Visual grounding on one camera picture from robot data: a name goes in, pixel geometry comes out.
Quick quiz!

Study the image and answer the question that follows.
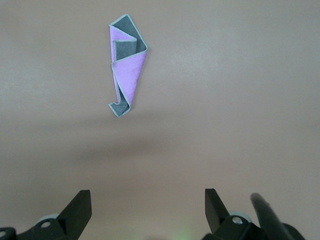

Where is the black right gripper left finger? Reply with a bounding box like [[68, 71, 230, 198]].
[[15, 189, 93, 240]]

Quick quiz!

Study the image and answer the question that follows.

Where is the purple and grey towel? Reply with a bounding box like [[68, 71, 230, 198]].
[[108, 14, 148, 118]]

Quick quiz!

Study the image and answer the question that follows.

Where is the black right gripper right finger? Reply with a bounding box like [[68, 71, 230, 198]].
[[201, 188, 269, 240]]

